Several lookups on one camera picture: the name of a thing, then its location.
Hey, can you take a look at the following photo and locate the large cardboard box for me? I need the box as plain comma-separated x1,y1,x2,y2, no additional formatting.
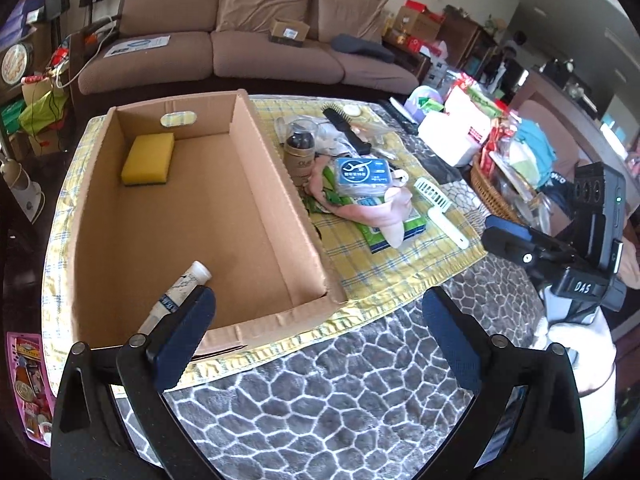
56,90,346,356

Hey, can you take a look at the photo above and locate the black hairbrush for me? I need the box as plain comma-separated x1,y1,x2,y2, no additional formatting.
322,106,372,155

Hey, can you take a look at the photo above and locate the white glue tube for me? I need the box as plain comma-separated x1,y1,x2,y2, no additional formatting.
138,261,212,335

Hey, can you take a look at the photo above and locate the round cookie tin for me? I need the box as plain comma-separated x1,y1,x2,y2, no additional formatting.
1,44,32,86

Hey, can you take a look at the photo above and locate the brown sofa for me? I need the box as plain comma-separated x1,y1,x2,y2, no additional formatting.
77,0,419,96

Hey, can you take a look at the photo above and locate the Olay lotion bottle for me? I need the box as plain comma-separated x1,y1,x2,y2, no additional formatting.
283,118,317,186

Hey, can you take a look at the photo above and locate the yellow sponge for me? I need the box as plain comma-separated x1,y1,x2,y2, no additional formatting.
120,132,175,186

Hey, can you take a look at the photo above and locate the small cardboard box on sofa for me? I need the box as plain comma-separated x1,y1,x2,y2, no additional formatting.
269,18,310,48

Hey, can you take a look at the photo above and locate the yellow plaid cloth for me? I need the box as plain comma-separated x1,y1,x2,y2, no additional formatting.
41,92,485,387

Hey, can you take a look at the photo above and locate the dark blue neck pillow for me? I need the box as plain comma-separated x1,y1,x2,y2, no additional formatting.
330,34,395,64

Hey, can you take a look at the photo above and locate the wicker basket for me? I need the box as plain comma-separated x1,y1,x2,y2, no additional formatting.
470,154,523,226

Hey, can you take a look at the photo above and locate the blue floss pick box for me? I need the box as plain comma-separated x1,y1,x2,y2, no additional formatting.
333,157,393,197

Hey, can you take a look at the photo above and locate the black remote control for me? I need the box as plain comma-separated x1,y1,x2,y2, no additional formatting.
378,98,418,136

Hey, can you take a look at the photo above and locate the blue white paper on sofa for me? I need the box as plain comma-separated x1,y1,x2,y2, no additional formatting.
104,35,170,58

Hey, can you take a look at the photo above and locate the pink sock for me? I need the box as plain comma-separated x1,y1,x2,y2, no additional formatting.
305,155,412,248

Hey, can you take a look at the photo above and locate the green wet wipes pack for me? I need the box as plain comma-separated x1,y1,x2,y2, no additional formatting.
319,164,428,255

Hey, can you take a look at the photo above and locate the green handheld fan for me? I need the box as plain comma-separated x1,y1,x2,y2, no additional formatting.
413,177,470,250

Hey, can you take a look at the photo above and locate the white tissue box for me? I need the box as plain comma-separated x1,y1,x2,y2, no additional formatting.
418,87,492,167

